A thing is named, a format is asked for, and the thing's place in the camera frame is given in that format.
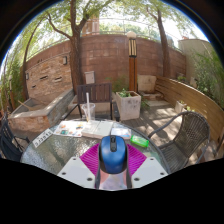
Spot colourful paint sheet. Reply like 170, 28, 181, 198
53, 120, 88, 138

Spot white book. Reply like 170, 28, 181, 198
81, 119, 114, 140

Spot thick tree trunk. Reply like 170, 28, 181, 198
44, 0, 101, 96

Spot dark wicker chair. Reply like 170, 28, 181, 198
147, 110, 212, 174

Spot curved wooden slat fence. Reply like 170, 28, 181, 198
154, 74, 224, 141

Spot stone brick trough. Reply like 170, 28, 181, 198
8, 88, 76, 133

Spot concrete planter with plant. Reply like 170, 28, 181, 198
114, 88, 142, 122

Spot blue computer mouse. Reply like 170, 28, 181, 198
98, 134, 128, 175

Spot small green case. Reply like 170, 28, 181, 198
129, 134, 150, 149

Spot white wall box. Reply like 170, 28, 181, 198
84, 70, 96, 85

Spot dark wooden slatted chair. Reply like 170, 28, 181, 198
61, 82, 121, 123

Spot small white plant pot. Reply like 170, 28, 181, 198
174, 99, 188, 114

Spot clear plastic cup with straw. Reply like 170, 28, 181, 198
80, 92, 97, 124

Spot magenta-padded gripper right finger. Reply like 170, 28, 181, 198
125, 143, 169, 190

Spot beige stone block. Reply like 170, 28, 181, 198
137, 74, 158, 93

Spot thin tree trunk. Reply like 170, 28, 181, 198
146, 6, 173, 79

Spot white lettered plate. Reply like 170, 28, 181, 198
32, 128, 54, 149

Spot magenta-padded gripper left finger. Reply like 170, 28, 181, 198
56, 143, 102, 190

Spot wooden lamp post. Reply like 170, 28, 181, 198
125, 30, 138, 93

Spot clear plastic packet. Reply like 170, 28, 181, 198
110, 127, 132, 140

